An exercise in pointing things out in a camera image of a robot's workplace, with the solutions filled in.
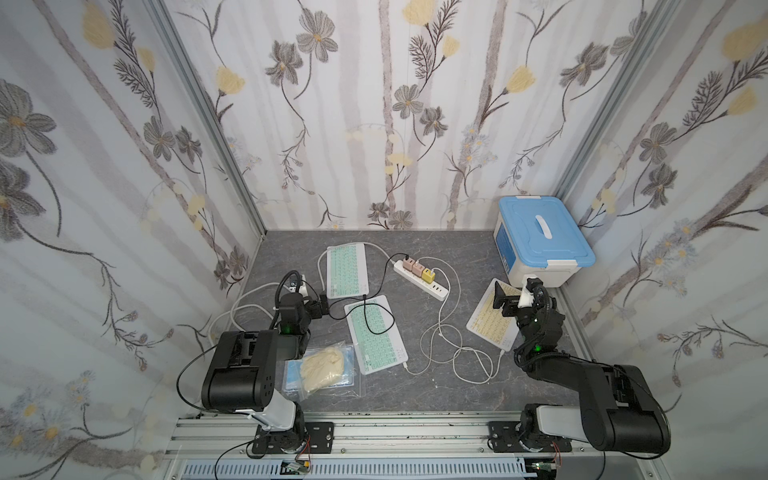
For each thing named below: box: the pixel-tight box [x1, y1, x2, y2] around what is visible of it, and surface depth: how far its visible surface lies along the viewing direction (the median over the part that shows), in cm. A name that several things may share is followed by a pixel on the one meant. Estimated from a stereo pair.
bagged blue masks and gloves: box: [282, 340, 356, 402], surface depth 84 cm
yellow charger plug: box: [421, 268, 436, 283], surface depth 102 cm
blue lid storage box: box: [493, 195, 596, 288], surface depth 98 cm
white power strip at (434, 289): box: [393, 260, 449, 301], surface depth 104 cm
